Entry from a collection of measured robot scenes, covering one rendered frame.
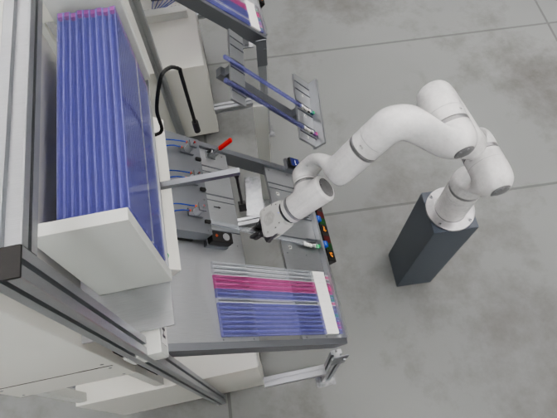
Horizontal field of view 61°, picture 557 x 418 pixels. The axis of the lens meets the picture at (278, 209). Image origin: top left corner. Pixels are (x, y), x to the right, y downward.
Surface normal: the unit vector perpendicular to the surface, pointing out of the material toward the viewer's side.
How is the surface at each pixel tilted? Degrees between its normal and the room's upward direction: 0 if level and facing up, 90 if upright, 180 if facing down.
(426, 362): 0
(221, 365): 0
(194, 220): 42
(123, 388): 0
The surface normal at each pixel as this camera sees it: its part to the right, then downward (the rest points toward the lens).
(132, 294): -0.02, -0.44
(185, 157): 0.65, -0.45
